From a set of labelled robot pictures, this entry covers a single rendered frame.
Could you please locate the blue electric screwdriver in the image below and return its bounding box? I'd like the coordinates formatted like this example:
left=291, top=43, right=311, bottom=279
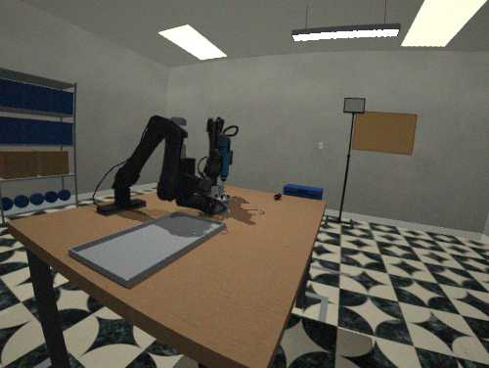
left=219, top=137, right=231, bottom=190

